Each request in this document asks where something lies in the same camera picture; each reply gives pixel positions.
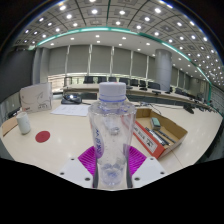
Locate clear plastic water bottle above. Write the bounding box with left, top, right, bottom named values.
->
left=87, top=81, right=138, bottom=187

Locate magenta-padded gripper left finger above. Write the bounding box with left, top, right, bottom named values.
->
left=58, top=145, right=98, bottom=190

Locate long curved conference desk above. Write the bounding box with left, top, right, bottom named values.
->
left=62, top=83, right=221, bottom=114

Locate group of black office chairs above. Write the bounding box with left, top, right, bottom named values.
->
left=83, top=75, right=204, bottom=101

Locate white ceramic cup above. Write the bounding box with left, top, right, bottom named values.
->
left=15, top=111, right=32, bottom=135

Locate grey board eraser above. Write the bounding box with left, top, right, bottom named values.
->
left=150, top=117, right=162, bottom=131

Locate white paper carton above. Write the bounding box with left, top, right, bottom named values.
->
left=19, top=82, right=54, bottom=114

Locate black marker pen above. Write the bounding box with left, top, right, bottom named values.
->
left=144, top=126, right=168, bottom=147
left=157, top=129, right=176, bottom=144

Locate flat round red coaster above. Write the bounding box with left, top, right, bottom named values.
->
left=35, top=130, right=52, bottom=144

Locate orange open cardboard box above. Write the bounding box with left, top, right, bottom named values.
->
left=133, top=107, right=189, bottom=160

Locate white paper sheet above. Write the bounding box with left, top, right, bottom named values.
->
left=50, top=104, right=91, bottom=117

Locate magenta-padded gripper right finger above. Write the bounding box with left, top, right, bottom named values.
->
left=125, top=145, right=167, bottom=190

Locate group of ceiling lights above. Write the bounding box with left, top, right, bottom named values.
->
left=19, top=0, right=224, bottom=81

